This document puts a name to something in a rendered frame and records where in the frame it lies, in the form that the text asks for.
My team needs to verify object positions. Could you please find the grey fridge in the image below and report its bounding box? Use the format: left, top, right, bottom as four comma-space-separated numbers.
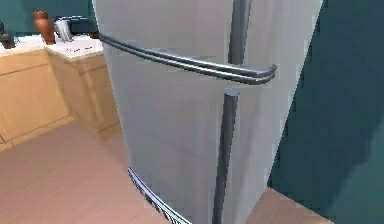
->
92, 0, 324, 224

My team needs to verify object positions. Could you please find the grey short fridge handle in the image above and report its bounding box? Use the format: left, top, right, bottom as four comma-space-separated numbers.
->
227, 0, 253, 66

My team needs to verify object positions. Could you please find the grey long fridge handle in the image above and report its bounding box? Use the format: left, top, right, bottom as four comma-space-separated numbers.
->
211, 89, 240, 224

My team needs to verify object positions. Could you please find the wooden kitchen cupboard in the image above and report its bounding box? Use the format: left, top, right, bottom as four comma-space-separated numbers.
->
0, 33, 122, 153

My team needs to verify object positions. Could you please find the black small appliance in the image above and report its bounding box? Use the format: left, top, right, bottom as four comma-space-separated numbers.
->
0, 21, 17, 50

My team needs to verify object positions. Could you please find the brown pepper mill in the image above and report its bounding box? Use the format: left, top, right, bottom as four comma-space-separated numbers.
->
32, 10, 57, 46

